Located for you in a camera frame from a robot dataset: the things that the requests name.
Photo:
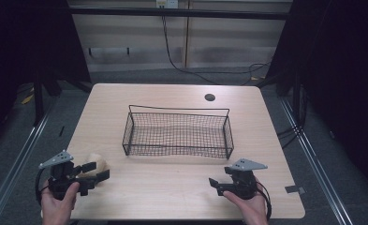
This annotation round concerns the black curtain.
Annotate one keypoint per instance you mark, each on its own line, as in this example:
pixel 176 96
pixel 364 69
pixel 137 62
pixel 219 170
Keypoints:
pixel 337 78
pixel 22 47

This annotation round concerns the black horizontal bar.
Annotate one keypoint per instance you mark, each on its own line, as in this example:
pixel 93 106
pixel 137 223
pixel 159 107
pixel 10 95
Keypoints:
pixel 178 13

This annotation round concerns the small black floor stick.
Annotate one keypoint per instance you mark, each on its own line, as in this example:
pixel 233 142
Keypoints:
pixel 61 131

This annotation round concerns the aluminium floor rail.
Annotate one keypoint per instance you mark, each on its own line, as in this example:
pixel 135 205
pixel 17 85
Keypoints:
pixel 13 168
pixel 316 162

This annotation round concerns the person's left hand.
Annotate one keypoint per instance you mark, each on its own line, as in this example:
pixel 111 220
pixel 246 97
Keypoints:
pixel 58 211

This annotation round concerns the grey tape strip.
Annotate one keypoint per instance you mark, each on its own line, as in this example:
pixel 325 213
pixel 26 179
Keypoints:
pixel 294 189

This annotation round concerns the beige rounded bread roll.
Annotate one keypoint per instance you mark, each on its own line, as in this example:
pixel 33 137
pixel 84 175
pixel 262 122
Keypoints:
pixel 99 161

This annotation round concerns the person's right hand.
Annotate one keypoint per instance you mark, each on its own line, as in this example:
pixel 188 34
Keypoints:
pixel 253 211

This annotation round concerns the dark round table grommet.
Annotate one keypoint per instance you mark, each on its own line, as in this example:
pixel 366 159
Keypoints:
pixel 209 97

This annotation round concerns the yellow floor tape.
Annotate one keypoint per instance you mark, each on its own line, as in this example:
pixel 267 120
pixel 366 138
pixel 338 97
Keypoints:
pixel 27 99

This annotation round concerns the white wall outlet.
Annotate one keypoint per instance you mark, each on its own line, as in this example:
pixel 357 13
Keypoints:
pixel 167 3

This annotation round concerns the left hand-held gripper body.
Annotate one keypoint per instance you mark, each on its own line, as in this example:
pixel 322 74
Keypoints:
pixel 60 181

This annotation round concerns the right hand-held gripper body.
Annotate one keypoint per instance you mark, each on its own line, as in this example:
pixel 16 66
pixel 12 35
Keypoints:
pixel 243 182

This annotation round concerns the black metal stand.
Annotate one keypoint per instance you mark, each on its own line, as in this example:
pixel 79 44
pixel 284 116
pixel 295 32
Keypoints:
pixel 38 100

